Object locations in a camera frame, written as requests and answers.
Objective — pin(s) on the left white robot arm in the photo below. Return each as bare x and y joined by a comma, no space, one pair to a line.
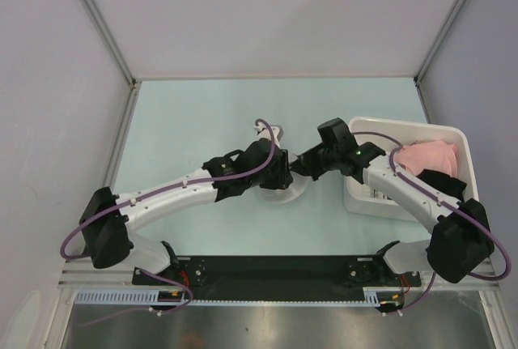
111,223

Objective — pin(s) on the white slotted cable duct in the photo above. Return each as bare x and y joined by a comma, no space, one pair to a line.
173,297

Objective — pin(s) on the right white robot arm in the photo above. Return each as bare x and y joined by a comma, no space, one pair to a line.
460,236

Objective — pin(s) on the right aluminium frame post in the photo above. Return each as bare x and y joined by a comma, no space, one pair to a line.
439,40

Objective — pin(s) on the aluminium frame post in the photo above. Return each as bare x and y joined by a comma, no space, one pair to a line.
439,40
94,13

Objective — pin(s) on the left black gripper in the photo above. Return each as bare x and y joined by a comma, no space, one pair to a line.
282,177

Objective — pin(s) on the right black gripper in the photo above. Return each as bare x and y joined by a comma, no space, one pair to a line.
305,164

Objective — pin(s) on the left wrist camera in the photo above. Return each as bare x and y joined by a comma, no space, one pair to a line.
273,133

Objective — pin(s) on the pink garment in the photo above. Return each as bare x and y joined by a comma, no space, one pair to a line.
434,155

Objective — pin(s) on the left aluminium frame post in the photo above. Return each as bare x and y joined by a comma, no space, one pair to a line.
94,13

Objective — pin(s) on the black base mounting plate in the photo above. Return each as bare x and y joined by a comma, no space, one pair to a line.
285,275

